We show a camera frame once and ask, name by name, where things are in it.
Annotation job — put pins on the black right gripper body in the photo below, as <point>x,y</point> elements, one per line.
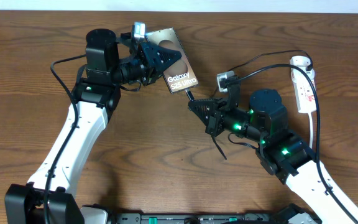
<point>217,124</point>

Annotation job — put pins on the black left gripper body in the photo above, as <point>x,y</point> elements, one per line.
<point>148,71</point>

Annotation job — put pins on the bronze Galaxy smartphone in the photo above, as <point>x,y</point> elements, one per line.
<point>178,73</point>

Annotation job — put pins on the white power strip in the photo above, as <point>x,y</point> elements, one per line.
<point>305,100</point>

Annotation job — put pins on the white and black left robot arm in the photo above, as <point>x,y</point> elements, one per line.
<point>114,63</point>

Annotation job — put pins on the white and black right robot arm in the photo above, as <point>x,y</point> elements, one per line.
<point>281,151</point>

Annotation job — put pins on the white USB charger plug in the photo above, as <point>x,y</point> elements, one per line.
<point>302,61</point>

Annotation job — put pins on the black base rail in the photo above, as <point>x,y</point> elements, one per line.
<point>137,218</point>

